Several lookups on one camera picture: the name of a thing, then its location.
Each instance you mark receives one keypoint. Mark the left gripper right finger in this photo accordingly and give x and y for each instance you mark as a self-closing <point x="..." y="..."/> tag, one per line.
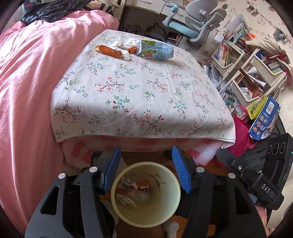
<point x="209" y="199"/>

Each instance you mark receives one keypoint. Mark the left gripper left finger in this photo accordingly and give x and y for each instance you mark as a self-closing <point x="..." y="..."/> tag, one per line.
<point x="71" y="207"/>

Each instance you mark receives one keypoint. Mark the long orange peel piece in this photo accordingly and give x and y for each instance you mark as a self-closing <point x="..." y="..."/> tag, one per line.
<point x="108" y="51"/>

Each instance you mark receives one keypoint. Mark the small orange peel piece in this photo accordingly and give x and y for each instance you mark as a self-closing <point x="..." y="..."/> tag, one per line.
<point x="132" y="50"/>

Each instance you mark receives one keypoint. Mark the crushed blue milk carton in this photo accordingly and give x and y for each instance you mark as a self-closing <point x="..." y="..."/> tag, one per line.
<point x="149" y="49"/>

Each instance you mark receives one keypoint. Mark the red white snack wrapper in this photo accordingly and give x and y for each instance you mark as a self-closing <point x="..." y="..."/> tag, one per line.
<point x="131" y="193"/>

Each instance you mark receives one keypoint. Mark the cream trash bin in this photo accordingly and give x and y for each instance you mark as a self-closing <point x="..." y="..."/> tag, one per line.
<point x="164" y="200"/>

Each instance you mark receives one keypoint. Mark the magenta tote bag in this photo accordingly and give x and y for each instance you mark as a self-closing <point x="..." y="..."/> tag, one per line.
<point x="243" y="141"/>

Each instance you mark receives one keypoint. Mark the blue printed paper bag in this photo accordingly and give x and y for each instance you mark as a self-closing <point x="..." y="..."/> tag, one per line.
<point x="266" y="120"/>

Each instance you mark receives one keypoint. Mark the pink checked bed sheet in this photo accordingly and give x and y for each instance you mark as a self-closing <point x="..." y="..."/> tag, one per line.
<point x="78" y="150"/>

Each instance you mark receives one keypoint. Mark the yellow book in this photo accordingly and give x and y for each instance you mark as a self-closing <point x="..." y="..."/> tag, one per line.
<point x="255" y="109"/>

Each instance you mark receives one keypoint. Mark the white rolling book cart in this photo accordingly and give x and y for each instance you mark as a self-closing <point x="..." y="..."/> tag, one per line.
<point x="251" y="68"/>

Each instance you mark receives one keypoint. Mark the floral white tablecloth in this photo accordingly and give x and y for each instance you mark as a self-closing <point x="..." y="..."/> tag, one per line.
<point x="172" y="98"/>

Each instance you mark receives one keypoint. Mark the pink duvet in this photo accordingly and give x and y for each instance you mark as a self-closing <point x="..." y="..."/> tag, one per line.
<point x="34" y="57"/>

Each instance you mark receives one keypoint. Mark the grey blue desk chair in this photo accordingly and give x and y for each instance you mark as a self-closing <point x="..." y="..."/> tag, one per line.
<point x="202" y="18"/>

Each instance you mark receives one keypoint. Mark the black puffer jacket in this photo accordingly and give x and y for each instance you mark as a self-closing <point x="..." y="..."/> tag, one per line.
<point x="52" y="11"/>

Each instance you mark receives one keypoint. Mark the striped pillow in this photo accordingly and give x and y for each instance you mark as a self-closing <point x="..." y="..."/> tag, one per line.
<point x="97" y="5"/>

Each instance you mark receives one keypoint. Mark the white desk with drawers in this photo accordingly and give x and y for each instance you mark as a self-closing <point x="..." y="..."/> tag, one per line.
<point x="159" y="6"/>

